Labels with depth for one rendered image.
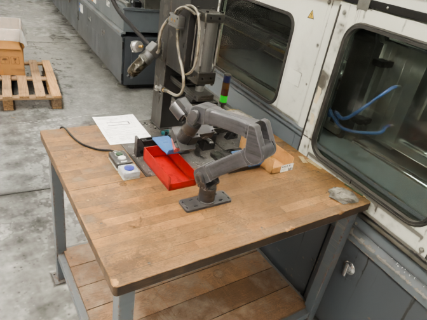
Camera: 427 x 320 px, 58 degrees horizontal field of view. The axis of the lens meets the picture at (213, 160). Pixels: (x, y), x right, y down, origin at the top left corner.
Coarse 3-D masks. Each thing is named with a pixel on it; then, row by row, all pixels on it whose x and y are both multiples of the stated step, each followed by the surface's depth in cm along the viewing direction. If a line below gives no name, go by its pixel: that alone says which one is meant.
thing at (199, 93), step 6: (174, 78) 176; (180, 78) 181; (186, 78) 181; (180, 84) 172; (186, 84) 171; (192, 84) 173; (204, 84) 164; (186, 90) 168; (192, 90) 165; (198, 90) 165; (204, 90) 168; (180, 96) 169; (186, 96) 167; (192, 96) 165; (198, 96) 161; (204, 96) 163; (210, 96) 164; (192, 102) 165; (198, 102) 166; (204, 102) 167; (210, 102) 168; (216, 102) 169
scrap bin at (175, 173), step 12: (144, 156) 162; (156, 156) 167; (168, 156) 169; (180, 156) 160; (156, 168) 154; (168, 168) 160; (180, 168) 161; (192, 168) 153; (168, 180) 146; (180, 180) 154; (192, 180) 151
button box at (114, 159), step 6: (84, 144) 166; (102, 150) 165; (108, 150) 165; (114, 150) 162; (120, 150) 162; (114, 156) 157; (126, 156) 159; (114, 162) 154; (120, 162) 154; (126, 162) 155; (132, 162) 156
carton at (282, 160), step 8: (240, 144) 186; (280, 152) 180; (264, 160) 172; (272, 160) 168; (280, 160) 180; (288, 160) 176; (264, 168) 173; (272, 168) 169; (280, 168) 172; (288, 168) 175
